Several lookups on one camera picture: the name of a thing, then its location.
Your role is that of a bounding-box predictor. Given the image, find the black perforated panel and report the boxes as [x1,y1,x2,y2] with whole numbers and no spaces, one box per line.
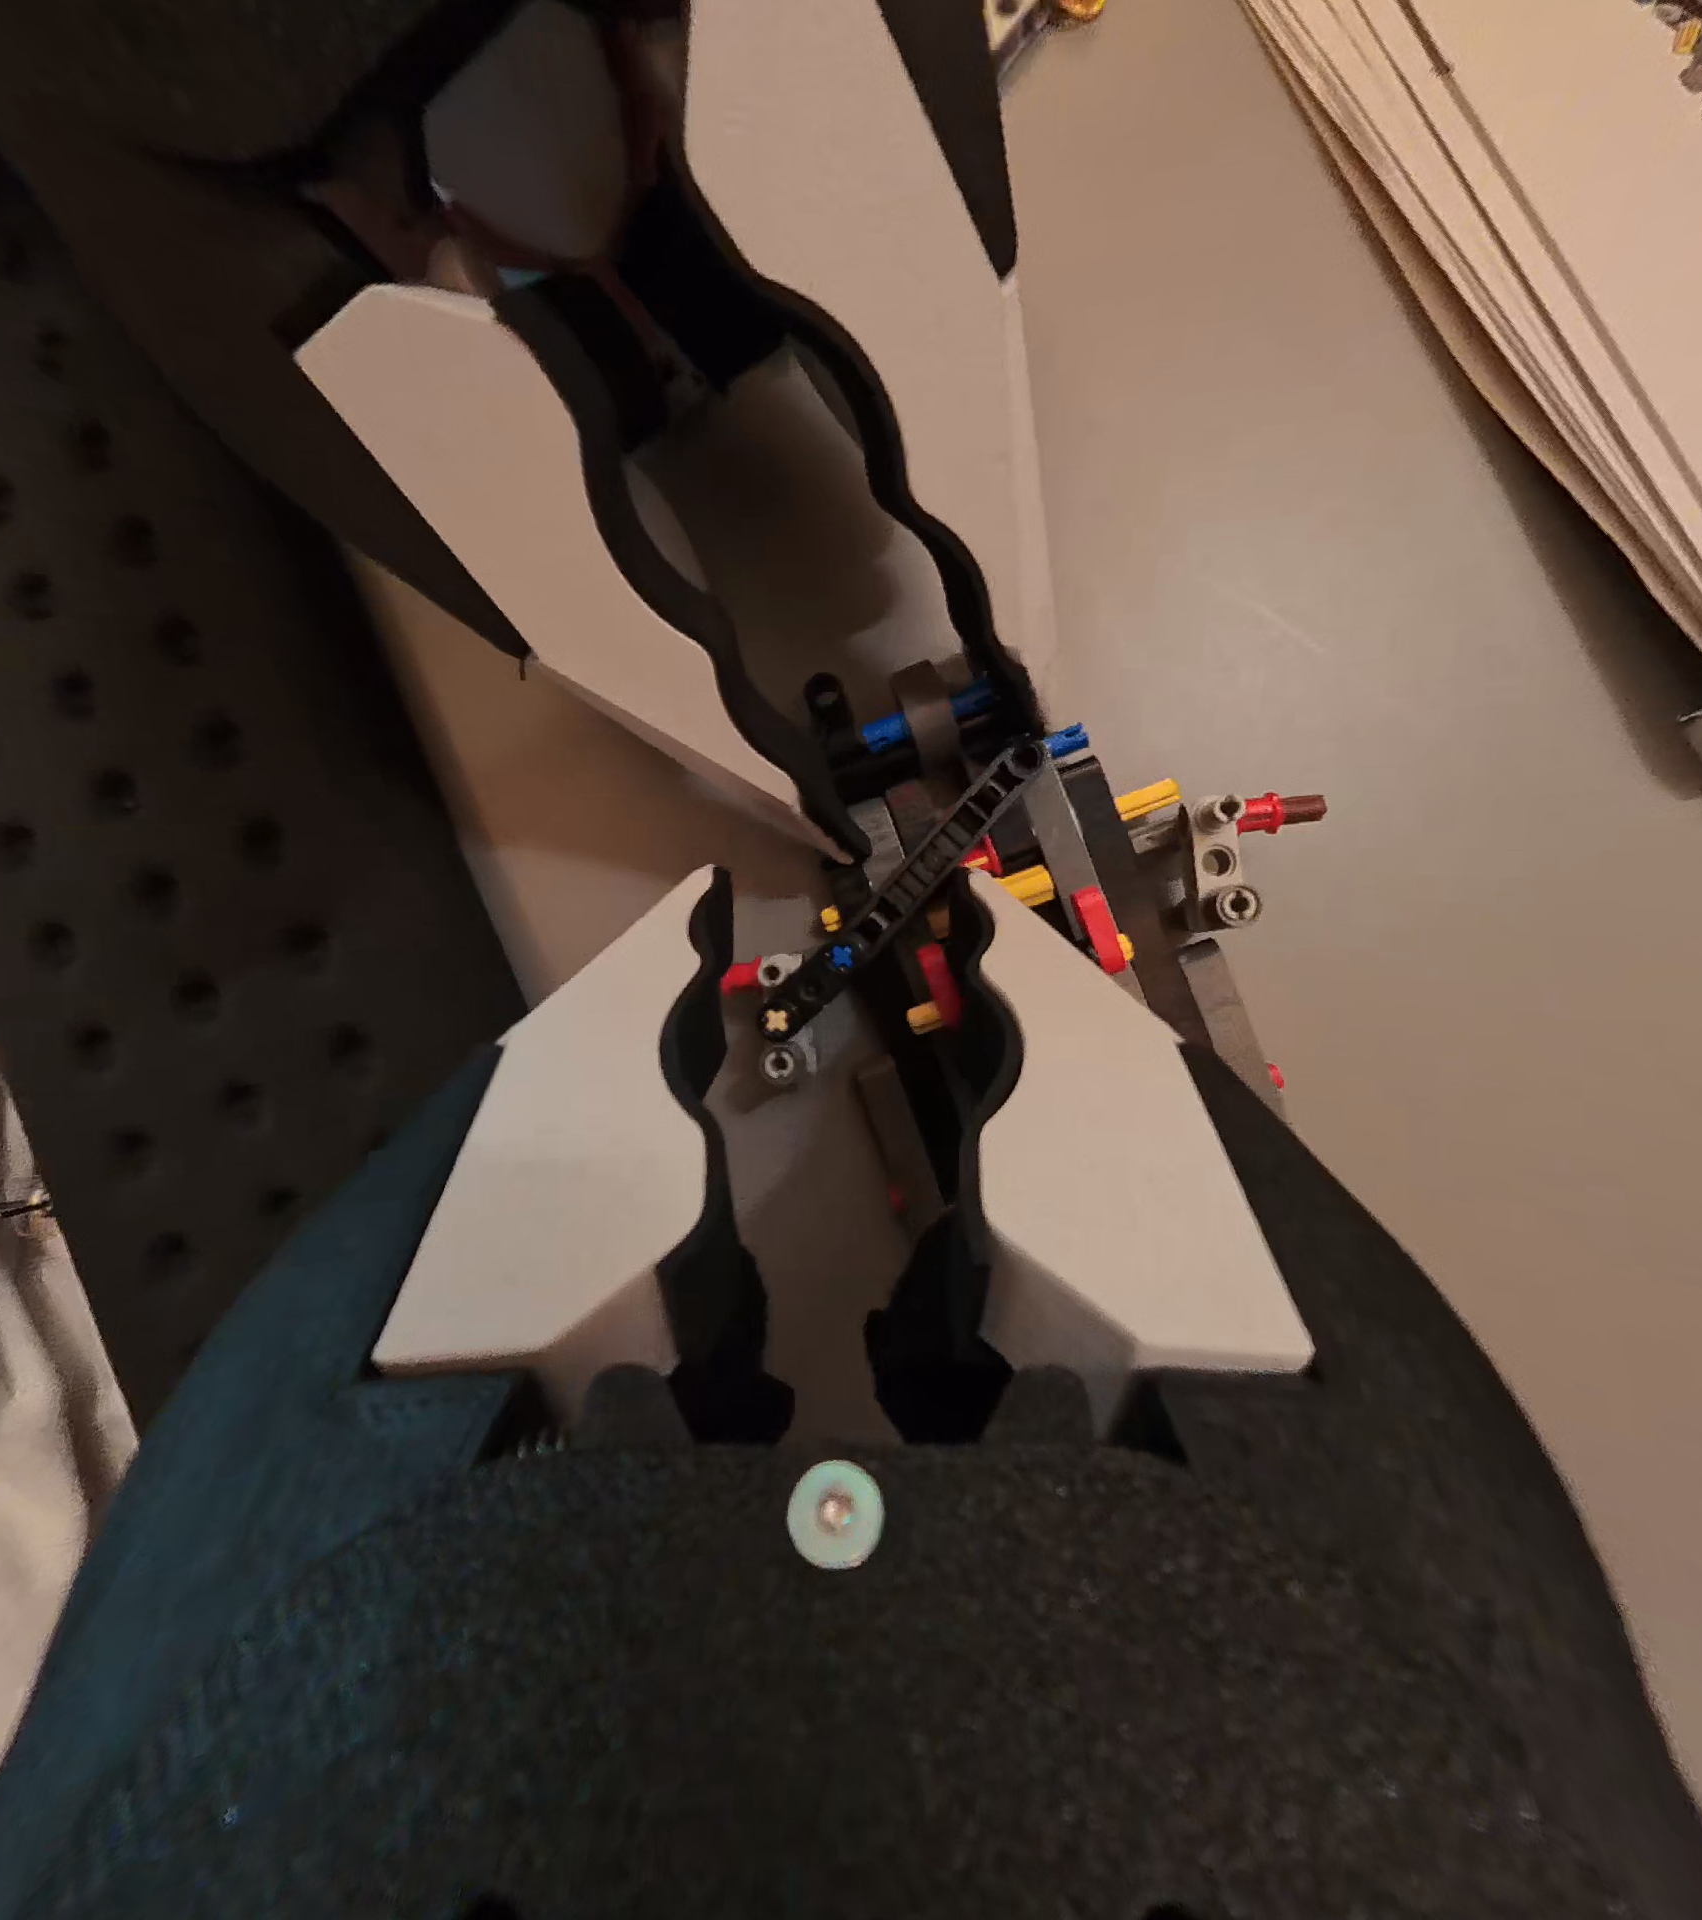
[0,142,531,1421]

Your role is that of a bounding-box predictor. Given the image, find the lego instruction booklet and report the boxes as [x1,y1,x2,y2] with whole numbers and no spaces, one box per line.
[1241,0,1702,962]

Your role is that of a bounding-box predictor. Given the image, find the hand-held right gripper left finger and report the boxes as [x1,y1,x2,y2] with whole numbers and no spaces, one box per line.
[370,865,736,1394]

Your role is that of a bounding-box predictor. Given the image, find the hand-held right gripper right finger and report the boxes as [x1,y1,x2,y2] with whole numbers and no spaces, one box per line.
[961,871,1316,1381]

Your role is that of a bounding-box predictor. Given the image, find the black thin lego beam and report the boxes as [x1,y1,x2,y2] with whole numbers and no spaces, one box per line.
[758,739,1048,1045]

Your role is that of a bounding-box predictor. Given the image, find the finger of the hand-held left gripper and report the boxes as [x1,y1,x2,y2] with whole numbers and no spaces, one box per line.
[292,283,873,869]
[683,0,1058,711]

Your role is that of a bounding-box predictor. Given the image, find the lego chassis assembly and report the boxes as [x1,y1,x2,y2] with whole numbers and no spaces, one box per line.
[720,666,1330,1225]

